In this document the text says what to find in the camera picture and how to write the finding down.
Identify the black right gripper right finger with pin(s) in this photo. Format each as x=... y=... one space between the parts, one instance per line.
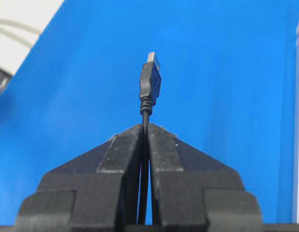
x=193 y=192

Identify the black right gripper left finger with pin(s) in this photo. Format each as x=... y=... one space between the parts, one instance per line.
x=95 y=192

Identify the blue table mat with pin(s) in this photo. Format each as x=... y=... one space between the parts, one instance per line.
x=228 y=71

